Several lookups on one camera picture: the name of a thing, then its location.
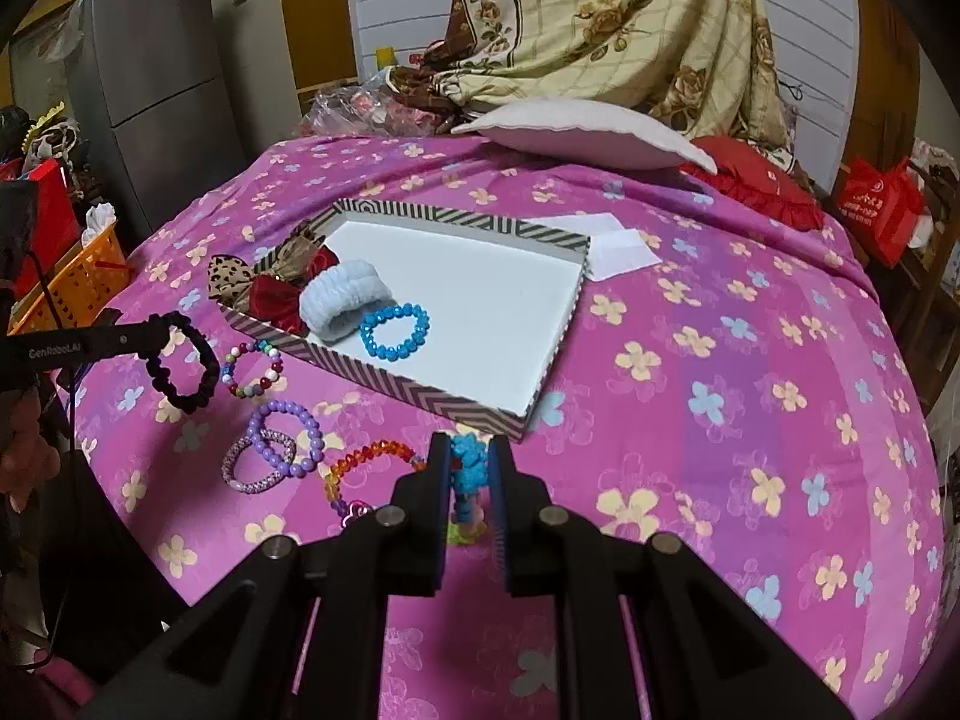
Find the person's left hand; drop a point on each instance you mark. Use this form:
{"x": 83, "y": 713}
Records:
{"x": 26, "y": 457}

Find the red ruffled cushion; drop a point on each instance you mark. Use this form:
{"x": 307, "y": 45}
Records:
{"x": 757, "y": 180}

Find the white crumpled tissue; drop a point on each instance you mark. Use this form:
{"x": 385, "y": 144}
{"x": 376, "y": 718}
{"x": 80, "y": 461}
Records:
{"x": 99, "y": 217}

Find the striped cardboard box tray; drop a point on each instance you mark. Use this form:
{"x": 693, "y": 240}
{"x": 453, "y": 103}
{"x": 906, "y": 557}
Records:
{"x": 480, "y": 315}

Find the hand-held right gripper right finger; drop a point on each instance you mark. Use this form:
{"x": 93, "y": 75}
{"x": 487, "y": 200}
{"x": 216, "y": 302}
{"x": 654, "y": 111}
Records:
{"x": 501, "y": 525}

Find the white fluffy scrunchie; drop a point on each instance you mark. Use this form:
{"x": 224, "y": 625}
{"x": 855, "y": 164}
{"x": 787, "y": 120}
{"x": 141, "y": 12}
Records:
{"x": 330, "y": 300}

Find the red paper bag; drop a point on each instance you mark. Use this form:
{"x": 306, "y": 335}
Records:
{"x": 45, "y": 210}

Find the red shiny bow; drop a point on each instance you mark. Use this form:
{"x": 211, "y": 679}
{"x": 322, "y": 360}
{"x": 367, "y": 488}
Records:
{"x": 274, "y": 304}

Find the grey refrigerator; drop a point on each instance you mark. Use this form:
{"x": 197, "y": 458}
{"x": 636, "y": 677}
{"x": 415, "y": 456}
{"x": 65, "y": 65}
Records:
{"x": 157, "y": 90}

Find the orange plastic basket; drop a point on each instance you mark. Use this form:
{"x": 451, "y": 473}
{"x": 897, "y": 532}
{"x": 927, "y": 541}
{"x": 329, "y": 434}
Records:
{"x": 82, "y": 277}

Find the beige floral quilt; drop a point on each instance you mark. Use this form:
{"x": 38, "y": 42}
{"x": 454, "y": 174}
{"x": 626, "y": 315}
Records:
{"x": 600, "y": 22}

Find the wooden door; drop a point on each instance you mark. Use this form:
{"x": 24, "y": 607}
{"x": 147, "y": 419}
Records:
{"x": 319, "y": 15}

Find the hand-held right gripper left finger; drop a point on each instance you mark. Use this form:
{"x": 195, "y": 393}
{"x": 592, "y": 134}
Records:
{"x": 442, "y": 517}

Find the clear plastic bag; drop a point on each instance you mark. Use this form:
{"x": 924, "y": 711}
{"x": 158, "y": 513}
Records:
{"x": 345, "y": 112}

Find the red shopping bag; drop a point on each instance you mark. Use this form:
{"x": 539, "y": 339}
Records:
{"x": 877, "y": 210}

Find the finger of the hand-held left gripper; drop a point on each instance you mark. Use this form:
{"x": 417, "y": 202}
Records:
{"x": 146, "y": 334}

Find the wooden shelf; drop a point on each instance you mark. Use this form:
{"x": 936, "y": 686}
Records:
{"x": 934, "y": 277}

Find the black scrunchie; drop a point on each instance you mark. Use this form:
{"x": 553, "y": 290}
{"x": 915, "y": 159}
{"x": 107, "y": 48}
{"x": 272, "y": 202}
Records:
{"x": 206, "y": 382}

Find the white paper sheet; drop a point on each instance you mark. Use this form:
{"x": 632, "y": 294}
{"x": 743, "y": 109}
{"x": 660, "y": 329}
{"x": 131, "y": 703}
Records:
{"x": 622, "y": 251}

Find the white pillow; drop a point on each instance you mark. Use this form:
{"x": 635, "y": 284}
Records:
{"x": 585, "y": 135}

